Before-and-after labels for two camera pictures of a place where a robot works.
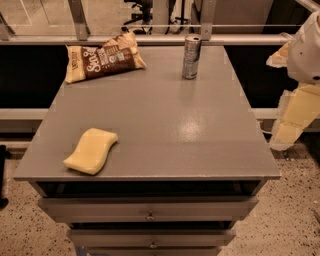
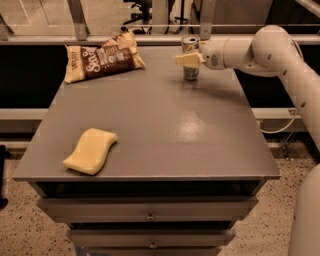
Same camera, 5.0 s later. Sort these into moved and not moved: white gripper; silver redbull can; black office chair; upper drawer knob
Moved: white gripper
Not moved: black office chair; silver redbull can; upper drawer knob
